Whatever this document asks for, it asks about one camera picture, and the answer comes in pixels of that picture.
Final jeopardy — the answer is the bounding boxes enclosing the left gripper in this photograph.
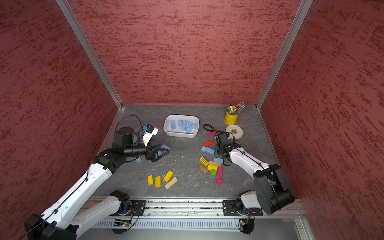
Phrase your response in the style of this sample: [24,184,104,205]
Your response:
[124,137,170,163]

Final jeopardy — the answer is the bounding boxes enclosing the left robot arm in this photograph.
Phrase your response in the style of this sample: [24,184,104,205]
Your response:
[25,125,170,240]

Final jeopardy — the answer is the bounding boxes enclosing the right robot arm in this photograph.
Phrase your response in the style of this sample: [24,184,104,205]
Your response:
[215,131,296,215]

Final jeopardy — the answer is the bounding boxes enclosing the white tape roll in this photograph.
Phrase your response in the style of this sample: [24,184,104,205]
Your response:
[226,125,244,139]

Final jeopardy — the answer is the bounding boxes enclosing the long blue block right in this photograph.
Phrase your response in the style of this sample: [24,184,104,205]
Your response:
[206,148,215,156]

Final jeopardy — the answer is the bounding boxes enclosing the blue block right cluster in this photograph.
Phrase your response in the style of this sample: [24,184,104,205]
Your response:
[214,158,224,164]

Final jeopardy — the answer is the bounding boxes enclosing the red block right cluster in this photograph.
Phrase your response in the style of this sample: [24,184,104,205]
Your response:
[204,141,214,147]

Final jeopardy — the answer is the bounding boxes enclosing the tan block right cluster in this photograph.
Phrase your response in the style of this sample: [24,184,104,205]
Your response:
[209,161,222,167]

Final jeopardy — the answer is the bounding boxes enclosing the yellow long block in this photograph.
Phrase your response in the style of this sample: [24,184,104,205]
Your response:
[164,171,174,183]

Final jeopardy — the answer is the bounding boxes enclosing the yellow pen holder can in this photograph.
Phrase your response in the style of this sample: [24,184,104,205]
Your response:
[225,112,239,125]

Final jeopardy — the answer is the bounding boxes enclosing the magenta long block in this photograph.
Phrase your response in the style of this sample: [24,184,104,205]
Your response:
[217,167,223,178]

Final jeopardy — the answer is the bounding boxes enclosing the striped yellow block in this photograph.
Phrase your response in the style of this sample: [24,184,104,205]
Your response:
[199,157,209,168]

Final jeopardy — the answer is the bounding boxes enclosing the yellow block right cluster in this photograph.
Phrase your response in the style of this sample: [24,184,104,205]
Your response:
[207,165,218,171]

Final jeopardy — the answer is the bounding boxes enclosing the green cube block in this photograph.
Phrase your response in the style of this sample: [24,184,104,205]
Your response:
[210,170,217,177]

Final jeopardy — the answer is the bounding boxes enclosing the white plastic tray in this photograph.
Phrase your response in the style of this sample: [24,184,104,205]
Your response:
[164,115,200,138]

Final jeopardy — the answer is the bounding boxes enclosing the brown wooden block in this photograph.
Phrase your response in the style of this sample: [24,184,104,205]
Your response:
[199,165,209,175]

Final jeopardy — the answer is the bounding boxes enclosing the long tan wooden block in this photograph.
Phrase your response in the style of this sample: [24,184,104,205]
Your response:
[165,177,178,190]

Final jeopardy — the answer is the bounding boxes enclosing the pens in can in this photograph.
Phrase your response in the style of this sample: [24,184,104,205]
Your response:
[227,102,246,116]

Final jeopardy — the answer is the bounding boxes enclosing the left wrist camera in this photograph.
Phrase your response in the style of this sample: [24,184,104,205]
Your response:
[142,124,159,147]

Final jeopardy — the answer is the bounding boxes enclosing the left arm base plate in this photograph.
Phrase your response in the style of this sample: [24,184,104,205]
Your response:
[130,200,147,217]

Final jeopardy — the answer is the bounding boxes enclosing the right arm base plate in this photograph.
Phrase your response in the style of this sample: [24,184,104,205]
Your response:
[222,200,263,217]

